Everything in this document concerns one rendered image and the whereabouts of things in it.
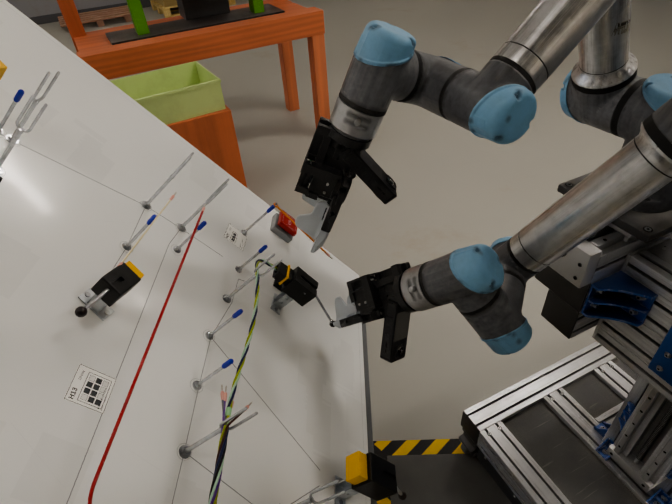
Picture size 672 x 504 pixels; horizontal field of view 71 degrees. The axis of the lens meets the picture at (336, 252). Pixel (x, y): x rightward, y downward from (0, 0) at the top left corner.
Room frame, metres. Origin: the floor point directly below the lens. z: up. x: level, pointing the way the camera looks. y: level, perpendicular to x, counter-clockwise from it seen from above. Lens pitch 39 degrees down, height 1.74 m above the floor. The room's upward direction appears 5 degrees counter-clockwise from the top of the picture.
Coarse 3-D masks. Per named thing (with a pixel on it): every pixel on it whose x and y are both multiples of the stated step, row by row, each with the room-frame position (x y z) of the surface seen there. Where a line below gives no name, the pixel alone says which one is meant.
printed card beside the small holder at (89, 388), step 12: (84, 372) 0.37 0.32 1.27; (96, 372) 0.38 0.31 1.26; (72, 384) 0.35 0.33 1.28; (84, 384) 0.36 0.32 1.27; (96, 384) 0.37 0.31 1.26; (108, 384) 0.37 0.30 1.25; (72, 396) 0.34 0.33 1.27; (84, 396) 0.35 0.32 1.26; (96, 396) 0.35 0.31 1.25; (108, 396) 0.36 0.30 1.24; (96, 408) 0.34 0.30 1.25
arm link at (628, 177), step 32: (640, 128) 0.57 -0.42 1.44; (608, 160) 0.58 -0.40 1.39; (640, 160) 0.54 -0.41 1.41; (576, 192) 0.58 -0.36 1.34; (608, 192) 0.54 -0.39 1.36; (640, 192) 0.53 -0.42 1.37; (544, 224) 0.59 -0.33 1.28; (576, 224) 0.55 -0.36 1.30; (512, 256) 0.59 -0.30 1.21; (544, 256) 0.57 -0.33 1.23
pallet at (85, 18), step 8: (112, 8) 8.87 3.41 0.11; (120, 8) 8.82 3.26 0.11; (128, 8) 8.80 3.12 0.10; (80, 16) 8.47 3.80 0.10; (88, 16) 8.41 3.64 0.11; (96, 16) 8.36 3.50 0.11; (104, 16) 8.33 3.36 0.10; (112, 16) 8.27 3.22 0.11; (120, 16) 8.28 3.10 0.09; (128, 16) 8.33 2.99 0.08; (64, 24) 7.98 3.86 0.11
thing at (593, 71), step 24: (624, 0) 0.86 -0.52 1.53; (600, 24) 0.87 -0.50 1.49; (624, 24) 0.87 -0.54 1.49; (600, 48) 0.88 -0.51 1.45; (624, 48) 0.88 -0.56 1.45; (576, 72) 0.94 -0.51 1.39; (600, 72) 0.89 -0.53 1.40; (624, 72) 0.88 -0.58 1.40; (576, 96) 0.93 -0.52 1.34; (600, 96) 0.89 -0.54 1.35; (576, 120) 0.95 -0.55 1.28; (600, 120) 0.88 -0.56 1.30
